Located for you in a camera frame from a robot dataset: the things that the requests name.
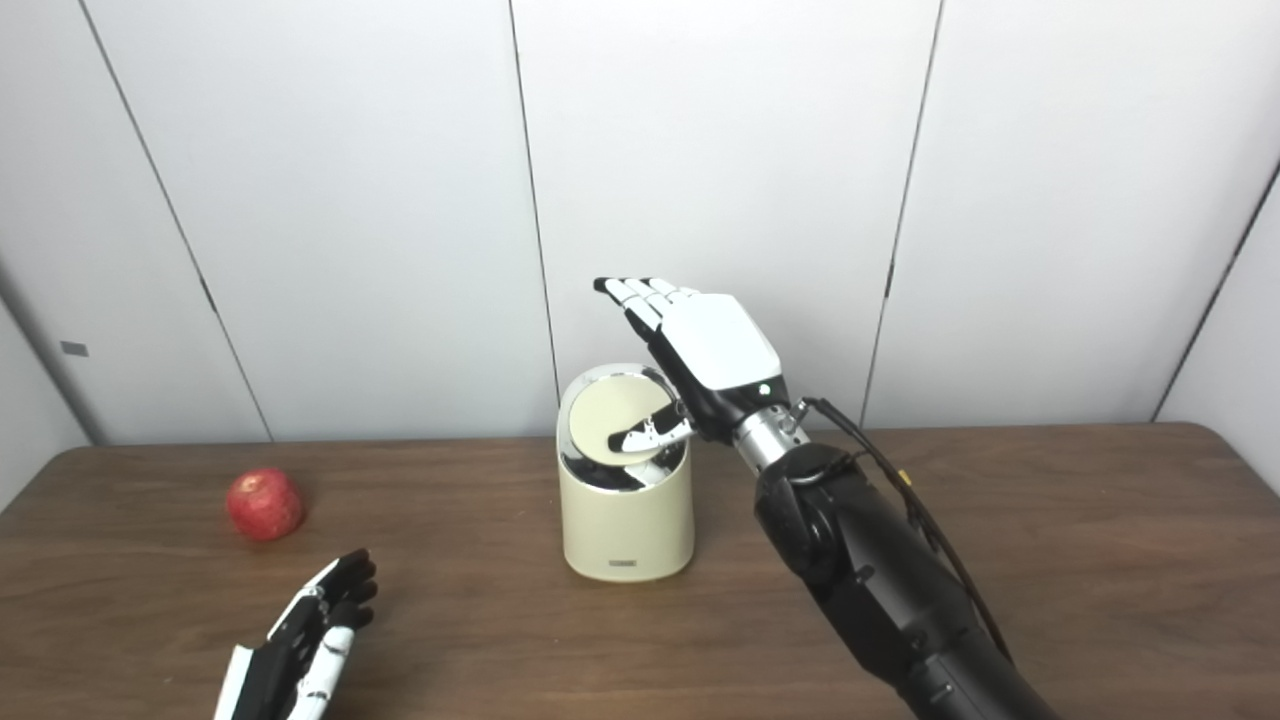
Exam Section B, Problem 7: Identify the red apple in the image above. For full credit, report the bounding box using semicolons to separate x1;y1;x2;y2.
226;468;306;542

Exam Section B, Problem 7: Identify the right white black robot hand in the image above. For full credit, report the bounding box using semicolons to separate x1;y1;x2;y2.
593;276;791;456

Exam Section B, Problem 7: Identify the cream round bin lid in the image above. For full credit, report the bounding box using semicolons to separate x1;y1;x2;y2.
570;375;676;463

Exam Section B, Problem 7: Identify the cream-colored round bin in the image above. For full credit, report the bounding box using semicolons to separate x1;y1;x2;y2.
557;363;696;582

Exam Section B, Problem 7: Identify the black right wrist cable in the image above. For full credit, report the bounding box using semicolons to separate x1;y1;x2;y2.
800;397;1013;661

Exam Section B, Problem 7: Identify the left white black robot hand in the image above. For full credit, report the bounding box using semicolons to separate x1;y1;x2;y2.
213;548;379;720

